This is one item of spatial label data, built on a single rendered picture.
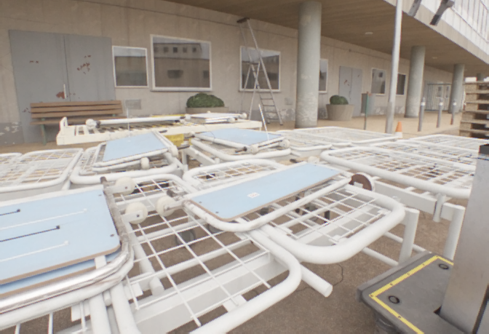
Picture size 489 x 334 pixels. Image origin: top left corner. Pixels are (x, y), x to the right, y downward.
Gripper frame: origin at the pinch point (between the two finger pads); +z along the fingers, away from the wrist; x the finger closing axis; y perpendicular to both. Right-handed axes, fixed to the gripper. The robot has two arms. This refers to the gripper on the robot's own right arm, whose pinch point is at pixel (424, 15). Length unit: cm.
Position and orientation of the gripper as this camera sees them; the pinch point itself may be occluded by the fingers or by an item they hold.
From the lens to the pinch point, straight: 124.3
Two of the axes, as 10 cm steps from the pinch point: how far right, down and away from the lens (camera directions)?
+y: 2.4, 5.7, -7.8
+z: -2.4, 8.2, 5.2
